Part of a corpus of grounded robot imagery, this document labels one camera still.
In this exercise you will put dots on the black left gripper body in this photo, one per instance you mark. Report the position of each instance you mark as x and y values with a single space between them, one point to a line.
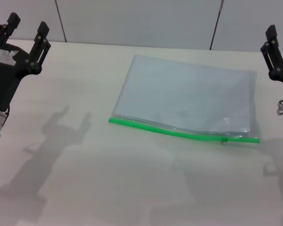
4 77

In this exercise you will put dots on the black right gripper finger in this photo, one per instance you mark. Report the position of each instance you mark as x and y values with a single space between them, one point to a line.
272 54

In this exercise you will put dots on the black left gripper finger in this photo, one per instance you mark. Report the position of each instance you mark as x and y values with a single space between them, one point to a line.
13 20
41 44

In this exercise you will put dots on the clear green-zip document bag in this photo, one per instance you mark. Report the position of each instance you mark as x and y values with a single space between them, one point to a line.
179 94

